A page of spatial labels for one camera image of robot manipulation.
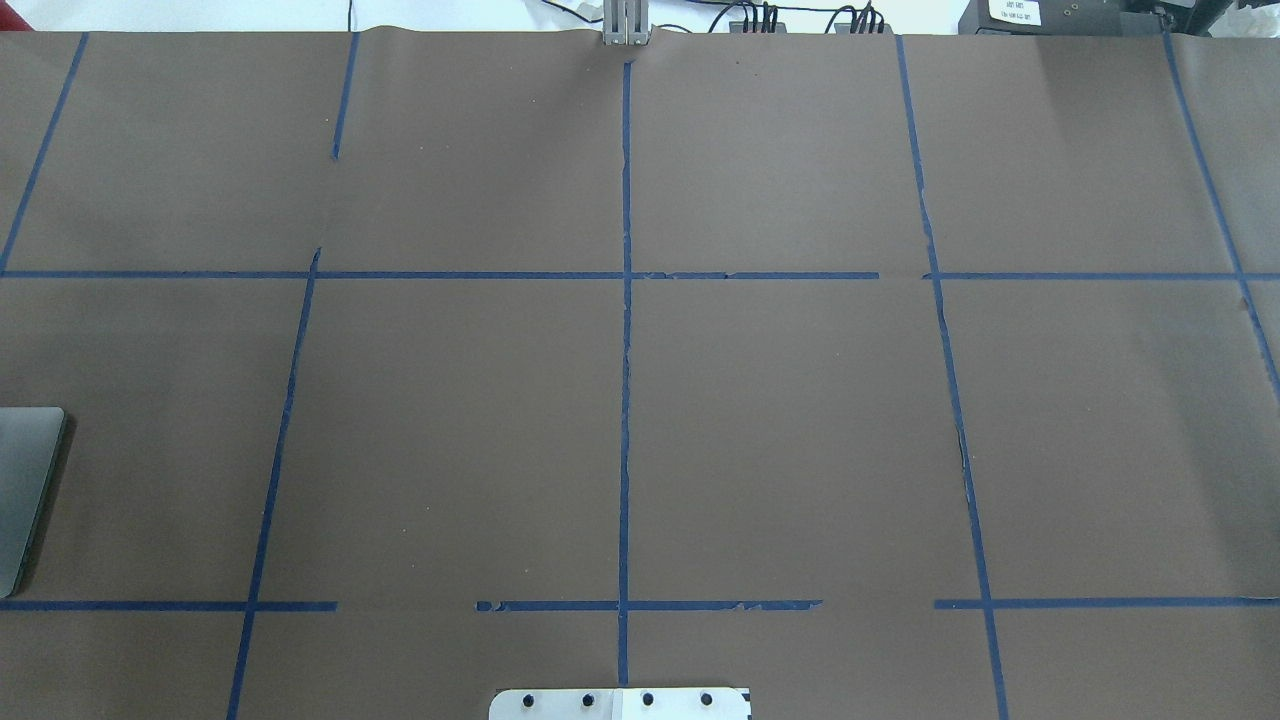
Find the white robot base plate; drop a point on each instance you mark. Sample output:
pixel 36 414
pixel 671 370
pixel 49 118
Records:
pixel 622 703

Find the aluminium frame post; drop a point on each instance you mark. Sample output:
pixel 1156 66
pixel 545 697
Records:
pixel 626 22

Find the black electronics box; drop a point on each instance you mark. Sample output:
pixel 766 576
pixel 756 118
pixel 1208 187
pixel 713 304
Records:
pixel 1058 18

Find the silver closed laptop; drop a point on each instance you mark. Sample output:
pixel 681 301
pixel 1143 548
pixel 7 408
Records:
pixel 30 447

